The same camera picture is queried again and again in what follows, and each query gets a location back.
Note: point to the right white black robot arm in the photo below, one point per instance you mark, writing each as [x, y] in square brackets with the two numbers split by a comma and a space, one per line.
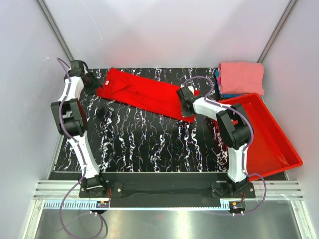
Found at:
[235, 130]

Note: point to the black marble pattern mat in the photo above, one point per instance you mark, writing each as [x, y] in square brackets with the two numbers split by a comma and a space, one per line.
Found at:
[128, 139]

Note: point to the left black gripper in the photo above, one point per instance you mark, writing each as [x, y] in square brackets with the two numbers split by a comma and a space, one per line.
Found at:
[92, 84]

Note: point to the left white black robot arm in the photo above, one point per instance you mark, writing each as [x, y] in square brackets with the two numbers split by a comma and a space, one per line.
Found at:
[71, 122]

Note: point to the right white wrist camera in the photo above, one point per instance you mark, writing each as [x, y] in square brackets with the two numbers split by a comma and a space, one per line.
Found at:
[192, 89]

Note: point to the red t shirt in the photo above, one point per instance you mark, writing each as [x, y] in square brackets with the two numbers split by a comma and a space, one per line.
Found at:
[144, 93]

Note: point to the grey slotted cable duct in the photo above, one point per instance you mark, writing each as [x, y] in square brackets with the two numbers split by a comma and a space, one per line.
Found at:
[215, 205]

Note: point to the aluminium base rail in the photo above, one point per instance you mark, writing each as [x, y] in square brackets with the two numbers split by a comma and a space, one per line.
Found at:
[257, 190]

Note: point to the red plastic bin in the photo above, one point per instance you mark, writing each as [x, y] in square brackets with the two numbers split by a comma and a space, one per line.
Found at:
[270, 152]

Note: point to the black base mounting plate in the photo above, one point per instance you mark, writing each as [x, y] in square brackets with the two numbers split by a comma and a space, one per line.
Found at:
[210, 177]

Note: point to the right aluminium frame post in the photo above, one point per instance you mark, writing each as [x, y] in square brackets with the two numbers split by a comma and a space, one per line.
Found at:
[278, 29]

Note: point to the aluminium frame post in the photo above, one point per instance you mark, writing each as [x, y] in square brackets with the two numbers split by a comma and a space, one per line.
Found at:
[278, 29]
[48, 16]

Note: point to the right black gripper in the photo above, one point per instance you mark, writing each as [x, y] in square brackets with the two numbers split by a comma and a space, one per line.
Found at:
[187, 109]

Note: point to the left aluminium frame post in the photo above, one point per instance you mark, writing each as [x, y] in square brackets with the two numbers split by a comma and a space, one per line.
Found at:
[48, 16]

